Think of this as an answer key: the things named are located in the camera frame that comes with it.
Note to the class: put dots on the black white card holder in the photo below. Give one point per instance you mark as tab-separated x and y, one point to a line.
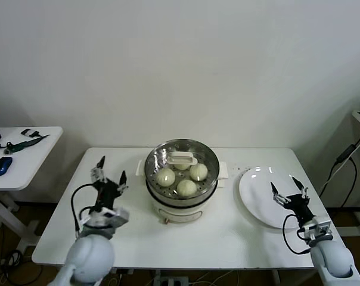
28	133

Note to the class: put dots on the white table leg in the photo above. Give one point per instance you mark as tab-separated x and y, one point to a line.
276	277

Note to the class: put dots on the stainless steel steamer basket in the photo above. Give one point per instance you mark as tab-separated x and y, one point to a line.
211	190

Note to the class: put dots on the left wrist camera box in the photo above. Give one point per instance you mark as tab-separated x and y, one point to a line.
116	218

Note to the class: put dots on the white steamed baozi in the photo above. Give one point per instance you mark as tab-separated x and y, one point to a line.
186	188
182	167
165	177
198	172

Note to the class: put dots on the white round plate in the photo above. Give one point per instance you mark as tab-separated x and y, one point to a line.
257	193

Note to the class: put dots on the white power strip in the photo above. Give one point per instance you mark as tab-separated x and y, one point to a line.
171	281

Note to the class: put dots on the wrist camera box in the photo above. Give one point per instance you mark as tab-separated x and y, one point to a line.
116	218
318	230

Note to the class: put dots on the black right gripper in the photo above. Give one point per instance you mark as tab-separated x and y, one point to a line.
299	206

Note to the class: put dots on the white side table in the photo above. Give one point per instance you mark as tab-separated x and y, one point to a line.
34	161

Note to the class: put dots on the black plug under table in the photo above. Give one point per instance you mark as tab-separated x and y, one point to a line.
122	271

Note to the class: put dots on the round glass pot lid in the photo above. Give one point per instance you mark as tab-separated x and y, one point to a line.
183	158

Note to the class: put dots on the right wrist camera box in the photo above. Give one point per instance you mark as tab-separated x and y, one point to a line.
318	230

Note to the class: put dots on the white electric cooker pot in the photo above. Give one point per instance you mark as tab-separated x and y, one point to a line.
180	213

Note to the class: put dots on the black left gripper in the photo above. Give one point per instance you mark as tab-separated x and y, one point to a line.
109	194

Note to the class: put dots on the blue computer mouse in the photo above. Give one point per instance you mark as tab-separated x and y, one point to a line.
1	165

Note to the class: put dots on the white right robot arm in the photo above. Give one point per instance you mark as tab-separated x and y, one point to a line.
335	262

